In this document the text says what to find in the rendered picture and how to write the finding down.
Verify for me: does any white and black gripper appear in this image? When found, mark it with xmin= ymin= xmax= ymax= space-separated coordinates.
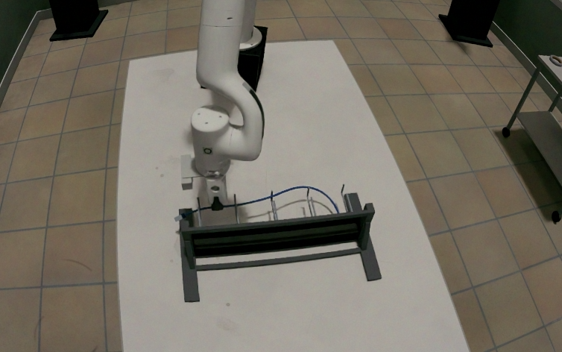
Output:
xmin=204 ymin=172 xmax=227 ymax=211

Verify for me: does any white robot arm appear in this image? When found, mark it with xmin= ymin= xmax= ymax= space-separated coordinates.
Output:
xmin=180 ymin=0 xmax=265 ymax=190

